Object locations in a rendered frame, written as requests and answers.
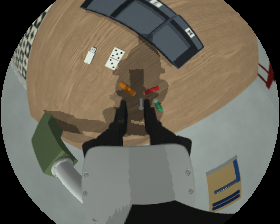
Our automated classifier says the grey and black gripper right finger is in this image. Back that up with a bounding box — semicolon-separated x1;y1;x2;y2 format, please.
144;99;192;155

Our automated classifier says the grey usb stick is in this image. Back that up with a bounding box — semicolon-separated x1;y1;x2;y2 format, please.
84;47;97;64

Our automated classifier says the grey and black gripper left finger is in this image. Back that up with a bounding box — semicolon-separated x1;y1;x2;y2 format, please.
82;100;128;158

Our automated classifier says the white domino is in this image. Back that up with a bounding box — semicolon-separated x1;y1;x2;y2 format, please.
105;47;125;70

